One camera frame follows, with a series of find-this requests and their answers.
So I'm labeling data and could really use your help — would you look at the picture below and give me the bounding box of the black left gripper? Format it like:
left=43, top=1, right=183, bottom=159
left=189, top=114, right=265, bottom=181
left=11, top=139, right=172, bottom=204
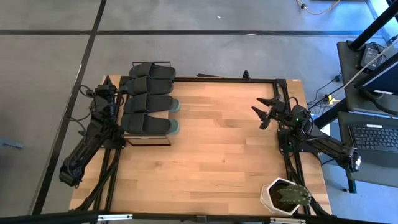
left=95, top=75, right=130, bottom=121

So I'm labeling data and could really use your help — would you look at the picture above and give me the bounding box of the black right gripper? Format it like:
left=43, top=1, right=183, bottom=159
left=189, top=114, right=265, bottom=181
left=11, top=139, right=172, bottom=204
left=251, top=96, right=312, bottom=133

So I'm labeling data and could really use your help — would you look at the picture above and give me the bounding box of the black slide sandal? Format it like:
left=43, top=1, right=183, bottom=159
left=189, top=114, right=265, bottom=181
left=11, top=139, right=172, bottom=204
left=120, top=112, right=172, bottom=136
left=123, top=76, right=174, bottom=96
left=123, top=93, right=175, bottom=114
left=129, top=62, right=177, bottom=81

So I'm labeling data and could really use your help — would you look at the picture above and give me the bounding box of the black diagonal pole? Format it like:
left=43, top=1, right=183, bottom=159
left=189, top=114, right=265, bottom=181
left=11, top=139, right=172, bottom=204
left=310, top=98, right=349, bottom=131
left=349, top=0, right=398, bottom=50

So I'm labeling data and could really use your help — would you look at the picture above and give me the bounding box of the black floor tape strip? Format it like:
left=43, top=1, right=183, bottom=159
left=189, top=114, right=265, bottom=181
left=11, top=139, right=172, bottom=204
left=30, top=0, right=108, bottom=215

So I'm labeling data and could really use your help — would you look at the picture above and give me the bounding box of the grey desk with monitor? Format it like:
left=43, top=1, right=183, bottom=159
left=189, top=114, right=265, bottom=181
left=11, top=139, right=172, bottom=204
left=337, top=40, right=398, bottom=116

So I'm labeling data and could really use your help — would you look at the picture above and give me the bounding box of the white hexagonal planter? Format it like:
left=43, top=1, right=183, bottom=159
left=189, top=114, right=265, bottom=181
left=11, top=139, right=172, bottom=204
left=260, top=177, right=302, bottom=217

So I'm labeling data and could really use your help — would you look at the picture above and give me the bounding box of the green cactus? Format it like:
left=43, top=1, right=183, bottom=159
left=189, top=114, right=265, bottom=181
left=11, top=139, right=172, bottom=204
left=276, top=184, right=312, bottom=207

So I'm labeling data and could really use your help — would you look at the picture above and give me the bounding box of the grey desk with keyboard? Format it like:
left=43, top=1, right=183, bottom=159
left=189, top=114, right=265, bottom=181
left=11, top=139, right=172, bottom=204
left=337, top=111, right=398, bottom=189

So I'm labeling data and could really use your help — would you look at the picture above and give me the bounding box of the black keyboard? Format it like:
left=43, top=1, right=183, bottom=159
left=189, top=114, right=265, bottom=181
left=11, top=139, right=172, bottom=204
left=348, top=123, right=398, bottom=169

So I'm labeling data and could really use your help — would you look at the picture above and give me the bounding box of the black power adapter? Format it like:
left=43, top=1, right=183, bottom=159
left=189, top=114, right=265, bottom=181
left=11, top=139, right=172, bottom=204
left=359, top=43, right=386, bottom=71

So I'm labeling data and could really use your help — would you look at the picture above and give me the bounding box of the grey chair leg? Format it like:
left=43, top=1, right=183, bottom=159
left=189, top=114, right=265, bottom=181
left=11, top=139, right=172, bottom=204
left=0, top=136, right=24, bottom=150

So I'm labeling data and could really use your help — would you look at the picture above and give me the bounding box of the black computer monitor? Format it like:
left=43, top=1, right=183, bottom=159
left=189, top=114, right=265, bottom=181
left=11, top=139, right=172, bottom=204
left=354, top=52, right=398, bottom=96

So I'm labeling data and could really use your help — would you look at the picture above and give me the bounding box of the black overhead beam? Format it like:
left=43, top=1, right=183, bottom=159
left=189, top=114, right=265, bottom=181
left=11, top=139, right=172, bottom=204
left=0, top=211, right=398, bottom=224

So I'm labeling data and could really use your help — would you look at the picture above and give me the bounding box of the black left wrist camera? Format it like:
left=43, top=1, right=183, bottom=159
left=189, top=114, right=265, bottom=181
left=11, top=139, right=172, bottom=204
left=94, top=85, right=110, bottom=98

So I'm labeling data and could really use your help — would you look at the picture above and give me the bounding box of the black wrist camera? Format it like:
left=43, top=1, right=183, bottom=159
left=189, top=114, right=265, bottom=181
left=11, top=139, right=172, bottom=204
left=94, top=85, right=110, bottom=98
left=272, top=98, right=287, bottom=114

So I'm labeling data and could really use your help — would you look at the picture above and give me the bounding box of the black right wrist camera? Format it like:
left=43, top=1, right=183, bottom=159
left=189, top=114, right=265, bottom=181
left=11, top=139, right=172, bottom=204
left=272, top=98, right=287, bottom=114

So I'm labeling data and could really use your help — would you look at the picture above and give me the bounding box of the black aluminium table frame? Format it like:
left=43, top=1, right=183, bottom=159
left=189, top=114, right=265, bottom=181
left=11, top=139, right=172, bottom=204
left=73, top=74, right=332, bottom=218

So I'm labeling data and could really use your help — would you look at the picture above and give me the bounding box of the wooden shelf with black frame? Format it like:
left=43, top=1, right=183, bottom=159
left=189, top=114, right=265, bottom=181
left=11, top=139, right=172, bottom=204
left=123, top=60, right=172, bottom=147

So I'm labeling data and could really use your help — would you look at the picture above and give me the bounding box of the black floor cable with plug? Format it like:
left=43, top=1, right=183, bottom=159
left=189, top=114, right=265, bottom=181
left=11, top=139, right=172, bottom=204
left=307, top=74, right=343, bottom=107

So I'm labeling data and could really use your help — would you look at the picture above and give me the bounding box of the yellow floor cable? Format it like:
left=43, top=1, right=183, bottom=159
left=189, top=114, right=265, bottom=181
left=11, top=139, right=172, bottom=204
left=295, top=0, right=342, bottom=16

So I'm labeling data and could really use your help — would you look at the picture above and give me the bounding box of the silver beam bracket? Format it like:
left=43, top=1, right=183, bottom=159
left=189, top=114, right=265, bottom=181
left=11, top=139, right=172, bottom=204
left=98, top=213, right=134, bottom=222
left=269, top=217, right=307, bottom=224

